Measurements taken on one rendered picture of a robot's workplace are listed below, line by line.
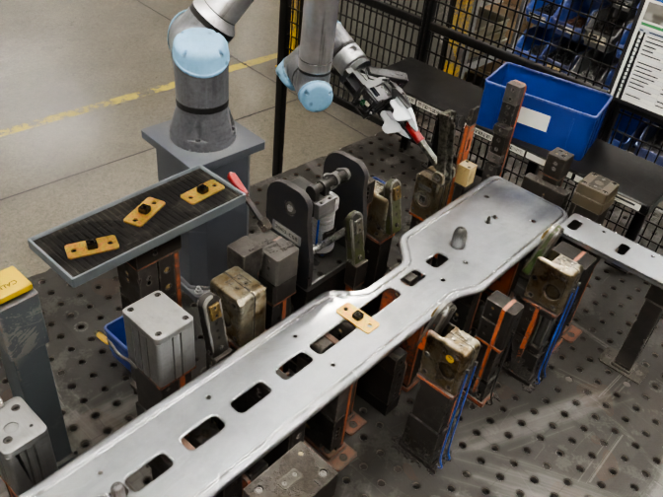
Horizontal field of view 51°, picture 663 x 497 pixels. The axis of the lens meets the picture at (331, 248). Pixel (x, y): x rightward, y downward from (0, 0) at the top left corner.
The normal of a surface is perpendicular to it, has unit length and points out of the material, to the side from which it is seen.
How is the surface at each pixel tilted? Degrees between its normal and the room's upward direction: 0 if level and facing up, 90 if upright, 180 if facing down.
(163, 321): 0
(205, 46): 7
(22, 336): 90
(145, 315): 0
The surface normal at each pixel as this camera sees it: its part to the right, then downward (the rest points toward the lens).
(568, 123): -0.54, 0.49
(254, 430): 0.09, -0.77
